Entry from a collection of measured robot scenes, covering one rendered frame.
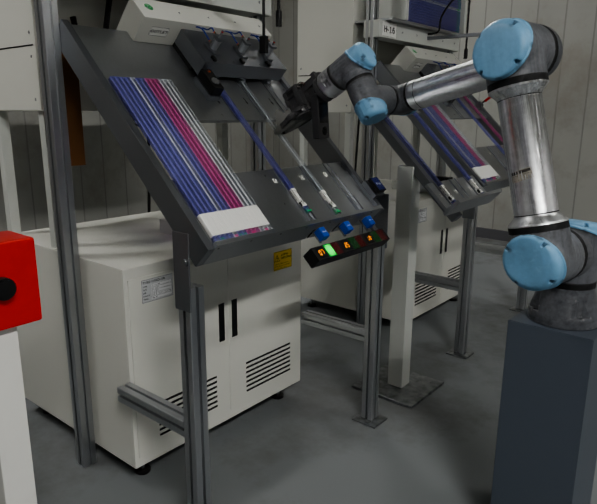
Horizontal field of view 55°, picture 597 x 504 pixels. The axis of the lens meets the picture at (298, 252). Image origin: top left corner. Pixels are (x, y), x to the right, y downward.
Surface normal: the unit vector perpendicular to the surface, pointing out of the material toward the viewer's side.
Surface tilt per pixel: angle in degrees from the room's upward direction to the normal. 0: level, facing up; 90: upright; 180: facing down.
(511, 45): 84
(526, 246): 97
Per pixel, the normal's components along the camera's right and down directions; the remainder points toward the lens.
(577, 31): -0.67, 0.17
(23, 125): 0.74, 0.16
